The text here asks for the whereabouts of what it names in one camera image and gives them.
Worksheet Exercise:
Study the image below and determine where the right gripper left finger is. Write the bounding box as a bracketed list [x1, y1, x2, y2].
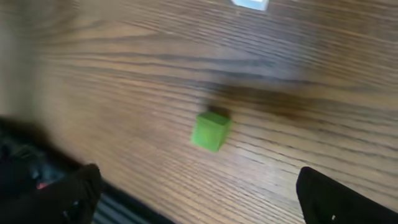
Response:
[0, 164, 103, 224]

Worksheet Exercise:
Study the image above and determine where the white cube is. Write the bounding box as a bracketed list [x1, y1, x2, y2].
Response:
[231, 0, 270, 12]

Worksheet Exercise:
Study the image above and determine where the green cube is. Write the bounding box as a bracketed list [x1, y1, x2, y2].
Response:
[190, 111, 233, 153]

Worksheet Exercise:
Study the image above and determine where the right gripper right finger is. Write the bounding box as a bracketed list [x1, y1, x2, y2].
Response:
[295, 166, 398, 224]

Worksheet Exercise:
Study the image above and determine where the mounting rail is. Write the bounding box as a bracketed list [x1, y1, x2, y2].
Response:
[0, 115, 178, 224]

